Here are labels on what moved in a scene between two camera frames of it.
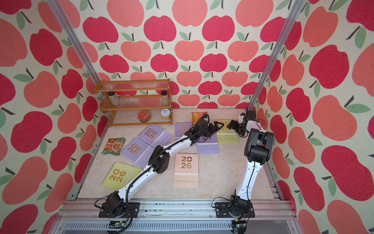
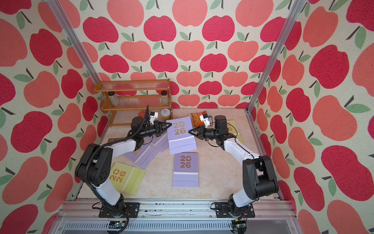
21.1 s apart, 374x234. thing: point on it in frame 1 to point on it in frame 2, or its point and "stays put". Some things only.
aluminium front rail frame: (174, 217) stays put
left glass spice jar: (114, 98) stays put
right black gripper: (234, 126) to (201, 130)
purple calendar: (208, 145) to (185, 170)
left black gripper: (216, 127) to (158, 128)
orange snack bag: (196, 116) stays put
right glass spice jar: (164, 97) stays put
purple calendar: (155, 135) stays put
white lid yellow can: (166, 114) stays put
